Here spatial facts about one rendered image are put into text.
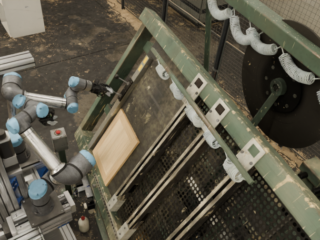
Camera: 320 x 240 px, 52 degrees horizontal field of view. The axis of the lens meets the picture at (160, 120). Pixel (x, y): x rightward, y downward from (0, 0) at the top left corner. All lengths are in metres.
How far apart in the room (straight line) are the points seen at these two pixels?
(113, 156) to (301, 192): 1.51
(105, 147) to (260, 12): 1.51
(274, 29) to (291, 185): 0.96
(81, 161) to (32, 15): 4.47
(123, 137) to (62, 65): 3.05
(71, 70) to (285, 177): 4.21
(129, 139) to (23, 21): 4.05
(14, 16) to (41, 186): 4.19
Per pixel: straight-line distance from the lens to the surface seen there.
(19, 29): 6.14
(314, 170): 1.82
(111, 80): 2.72
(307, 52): 1.91
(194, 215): 1.84
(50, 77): 5.13
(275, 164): 1.53
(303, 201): 1.47
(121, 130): 2.52
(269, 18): 2.11
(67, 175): 1.82
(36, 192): 2.19
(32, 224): 2.34
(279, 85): 2.12
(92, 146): 2.82
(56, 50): 5.74
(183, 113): 1.96
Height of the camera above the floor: 3.03
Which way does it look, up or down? 44 degrees down
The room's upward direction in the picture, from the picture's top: 7 degrees clockwise
